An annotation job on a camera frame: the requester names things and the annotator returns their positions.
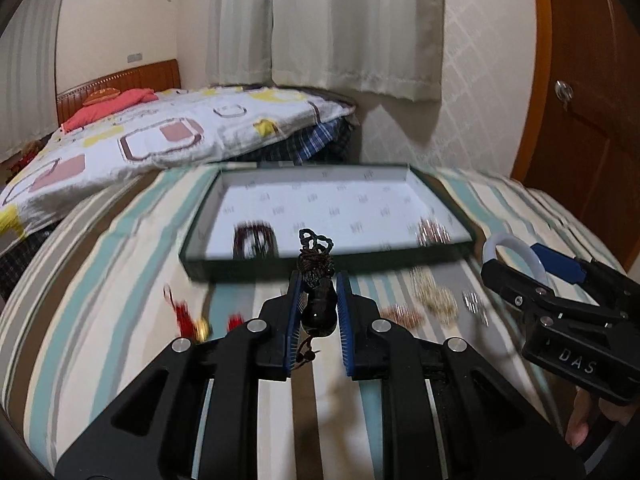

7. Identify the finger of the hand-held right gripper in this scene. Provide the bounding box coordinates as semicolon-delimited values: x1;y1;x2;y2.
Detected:
529;243;632;307
480;258;628;332

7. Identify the red pillow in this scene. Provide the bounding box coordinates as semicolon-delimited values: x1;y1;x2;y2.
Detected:
61;88;158;132

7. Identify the dark red bead bracelet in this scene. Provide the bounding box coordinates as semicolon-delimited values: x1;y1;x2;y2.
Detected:
233;221;279;260

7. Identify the white striped curtain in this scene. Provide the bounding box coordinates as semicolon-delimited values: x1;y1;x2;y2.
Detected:
0;0;71;161

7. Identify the dark green jewelry box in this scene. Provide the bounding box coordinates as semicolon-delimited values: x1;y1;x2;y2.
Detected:
179;162;476;281

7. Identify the rose gold chain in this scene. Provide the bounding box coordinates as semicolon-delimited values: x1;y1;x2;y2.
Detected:
415;217;453;248
381;305;426;330

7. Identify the dark gourd pendant with cord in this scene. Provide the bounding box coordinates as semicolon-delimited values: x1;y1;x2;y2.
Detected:
292;228;338;368

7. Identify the silver chain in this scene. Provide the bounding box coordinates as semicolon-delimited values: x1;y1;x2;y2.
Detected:
461;290;490;328

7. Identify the white jade bangle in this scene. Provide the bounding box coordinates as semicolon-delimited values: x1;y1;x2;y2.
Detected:
482;234;551;288

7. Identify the wooden door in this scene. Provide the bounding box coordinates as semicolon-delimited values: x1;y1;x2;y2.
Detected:
510;0;640;281

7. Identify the brown plush toy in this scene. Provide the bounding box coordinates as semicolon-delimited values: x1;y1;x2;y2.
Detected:
6;139;47;172

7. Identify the person's right hand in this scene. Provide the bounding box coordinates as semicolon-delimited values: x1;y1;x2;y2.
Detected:
565;387;640;451

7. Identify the wooden headboard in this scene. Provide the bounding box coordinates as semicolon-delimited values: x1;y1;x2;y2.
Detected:
56;59;182;128

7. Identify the bed with patterned sheet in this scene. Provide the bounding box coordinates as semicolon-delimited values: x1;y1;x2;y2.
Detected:
0;85;358;236

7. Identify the metal door handle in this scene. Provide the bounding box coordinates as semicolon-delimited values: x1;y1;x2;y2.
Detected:
555;80;576;111

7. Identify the cream curtain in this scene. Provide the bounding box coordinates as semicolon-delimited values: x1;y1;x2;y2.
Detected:
206;0;446;102

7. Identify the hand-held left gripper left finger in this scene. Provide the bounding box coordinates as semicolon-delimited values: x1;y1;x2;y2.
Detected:
54;271;307;480

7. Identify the orange cushion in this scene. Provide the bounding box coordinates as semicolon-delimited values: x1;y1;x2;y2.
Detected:
82;87;122;107

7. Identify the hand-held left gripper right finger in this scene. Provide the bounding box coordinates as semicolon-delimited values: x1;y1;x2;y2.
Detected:
336;271;588;480

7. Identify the red tassel charm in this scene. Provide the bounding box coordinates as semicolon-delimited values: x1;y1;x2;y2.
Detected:
162;284;246;343

